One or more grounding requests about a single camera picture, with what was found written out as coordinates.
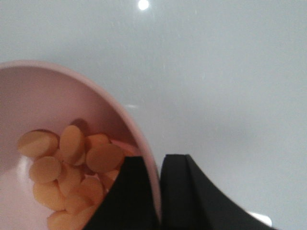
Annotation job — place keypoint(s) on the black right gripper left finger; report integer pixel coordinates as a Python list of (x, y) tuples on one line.
[(129, 204)]

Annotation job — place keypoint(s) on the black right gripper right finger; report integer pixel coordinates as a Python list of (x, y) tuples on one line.
[(190, 201)]

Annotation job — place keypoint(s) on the pink bowl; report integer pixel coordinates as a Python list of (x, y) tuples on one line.
[(40, 95)]

